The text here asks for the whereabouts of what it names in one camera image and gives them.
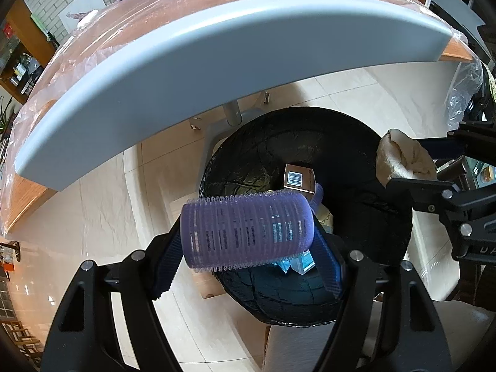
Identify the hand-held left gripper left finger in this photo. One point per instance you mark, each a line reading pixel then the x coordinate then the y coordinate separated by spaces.
pixel 166 267

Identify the grey metal table leg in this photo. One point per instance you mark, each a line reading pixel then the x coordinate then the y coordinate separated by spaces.
pixel 234 115

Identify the black trash bin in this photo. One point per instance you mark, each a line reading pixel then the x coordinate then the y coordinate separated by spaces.
pixel 263 151

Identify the teal and white box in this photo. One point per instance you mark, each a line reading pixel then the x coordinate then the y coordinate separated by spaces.
pixel 306 264

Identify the animal drawing on wall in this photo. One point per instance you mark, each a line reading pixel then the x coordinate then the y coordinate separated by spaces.
pixel 79 17

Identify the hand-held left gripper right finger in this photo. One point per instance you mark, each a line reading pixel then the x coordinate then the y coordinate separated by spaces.
pixel 329 263

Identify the wooden shelf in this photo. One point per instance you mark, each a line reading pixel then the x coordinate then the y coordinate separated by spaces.
pixel 23 58

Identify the brown barcode box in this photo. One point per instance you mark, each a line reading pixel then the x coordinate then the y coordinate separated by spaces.
pixel 298 180

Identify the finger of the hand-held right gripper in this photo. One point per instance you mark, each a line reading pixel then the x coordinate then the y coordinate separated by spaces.
pixel 418 195
pixel 445 145

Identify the beige tissue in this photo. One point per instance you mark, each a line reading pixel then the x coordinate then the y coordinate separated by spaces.
pixel 403 155

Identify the clear plastic bag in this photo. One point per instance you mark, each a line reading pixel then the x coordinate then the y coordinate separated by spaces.
pixel 461 97

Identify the green plant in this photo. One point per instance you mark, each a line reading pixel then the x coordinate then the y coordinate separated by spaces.
pixel 6 118

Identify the wooden board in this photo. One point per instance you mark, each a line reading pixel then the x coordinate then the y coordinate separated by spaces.
pixel 207 285

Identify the purple hair roller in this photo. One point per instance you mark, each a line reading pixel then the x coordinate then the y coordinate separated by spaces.
pixel 248 232
pixel 317 195

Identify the wooden table with grey rim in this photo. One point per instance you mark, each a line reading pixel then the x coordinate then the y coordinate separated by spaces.
pixel 217 35

